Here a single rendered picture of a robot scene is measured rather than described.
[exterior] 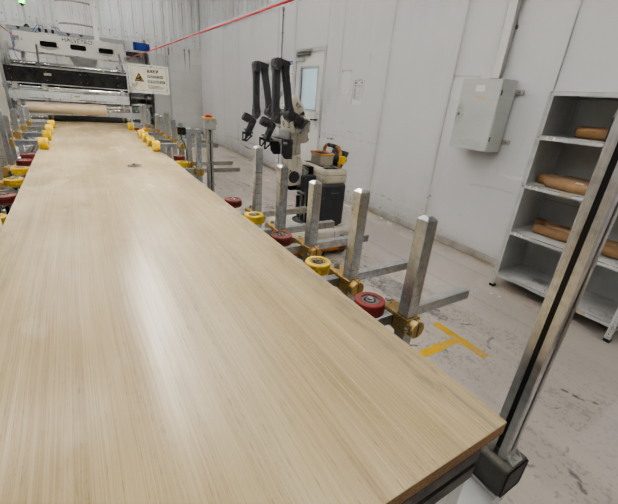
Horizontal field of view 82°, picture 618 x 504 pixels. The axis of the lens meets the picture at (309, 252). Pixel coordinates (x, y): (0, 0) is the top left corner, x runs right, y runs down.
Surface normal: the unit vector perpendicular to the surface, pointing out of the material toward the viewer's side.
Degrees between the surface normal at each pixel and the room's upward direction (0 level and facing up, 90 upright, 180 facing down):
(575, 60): 90
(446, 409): 0
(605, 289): 90
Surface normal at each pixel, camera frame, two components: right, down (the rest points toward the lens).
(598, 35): -0.85, 0.15
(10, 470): 0.07, -0.91
